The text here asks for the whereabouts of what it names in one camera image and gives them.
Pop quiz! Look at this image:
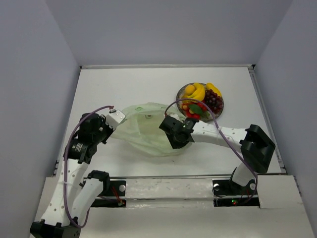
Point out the red cherry tomato bunch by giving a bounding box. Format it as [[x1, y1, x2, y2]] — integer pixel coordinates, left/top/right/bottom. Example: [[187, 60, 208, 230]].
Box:
[[180, 103, 210, 120]]

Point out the green translucent plastic bag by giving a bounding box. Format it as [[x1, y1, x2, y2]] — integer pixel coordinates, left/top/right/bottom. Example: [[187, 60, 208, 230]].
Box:
[[111, 102, 192, 157]]

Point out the yellow fake banana bunch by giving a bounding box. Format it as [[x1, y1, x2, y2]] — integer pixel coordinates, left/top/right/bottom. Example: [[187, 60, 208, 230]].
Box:
[[183, 83, 205, 101]]

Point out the orange round fake fruit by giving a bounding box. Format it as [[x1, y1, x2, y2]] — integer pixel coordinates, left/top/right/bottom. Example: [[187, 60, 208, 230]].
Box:
[[184, 85, 196, 96]]

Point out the purple fake grape bunch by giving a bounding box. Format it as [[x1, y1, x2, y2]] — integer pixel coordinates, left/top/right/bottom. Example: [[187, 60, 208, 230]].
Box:
[[204, 90, 223, 114]]

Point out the yellow fake lemon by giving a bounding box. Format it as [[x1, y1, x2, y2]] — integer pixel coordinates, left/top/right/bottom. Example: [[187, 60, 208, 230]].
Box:
[[206, 83, 222, 97]]

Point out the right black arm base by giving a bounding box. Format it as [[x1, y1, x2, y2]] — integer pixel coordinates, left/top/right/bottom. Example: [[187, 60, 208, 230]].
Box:
[[212, 179, 260, 207]]

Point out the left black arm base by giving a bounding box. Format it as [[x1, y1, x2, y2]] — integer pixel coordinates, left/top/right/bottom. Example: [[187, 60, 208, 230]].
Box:
[[91, 180, 127, 208]]

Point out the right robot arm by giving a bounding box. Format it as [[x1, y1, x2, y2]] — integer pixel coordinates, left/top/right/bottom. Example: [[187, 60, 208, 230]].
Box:
[[159, 116, 275, 194]]

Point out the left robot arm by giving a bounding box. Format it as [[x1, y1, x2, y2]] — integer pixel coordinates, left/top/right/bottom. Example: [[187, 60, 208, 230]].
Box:
[[30, 111, 125, 238]]

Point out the speckled round ceramic plate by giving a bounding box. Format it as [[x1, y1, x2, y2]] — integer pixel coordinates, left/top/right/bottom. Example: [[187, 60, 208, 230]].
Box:
[[176, 83, 224, 122]]

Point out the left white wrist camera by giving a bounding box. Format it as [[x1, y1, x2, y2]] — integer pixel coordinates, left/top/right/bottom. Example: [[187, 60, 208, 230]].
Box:
[[106, 110, 126, 130]]

